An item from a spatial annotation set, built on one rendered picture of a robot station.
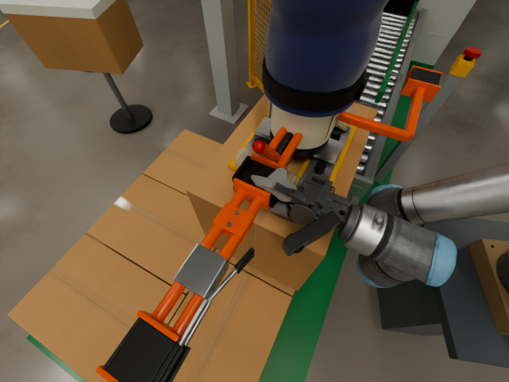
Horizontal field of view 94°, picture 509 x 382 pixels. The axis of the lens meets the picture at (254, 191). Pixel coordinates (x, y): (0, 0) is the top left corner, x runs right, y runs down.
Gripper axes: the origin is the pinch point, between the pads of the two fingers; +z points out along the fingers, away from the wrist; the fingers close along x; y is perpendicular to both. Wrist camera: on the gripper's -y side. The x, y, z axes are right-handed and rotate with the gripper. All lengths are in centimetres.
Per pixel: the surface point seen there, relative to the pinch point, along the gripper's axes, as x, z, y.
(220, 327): -66, 2, -26
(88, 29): -29, 154, 73
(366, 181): -59, -31, 65
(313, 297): -120, -35, 14
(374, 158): -61, -32, 84
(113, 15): -29, 152, 93
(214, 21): -37, 101, 133
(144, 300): -66, 35, -32
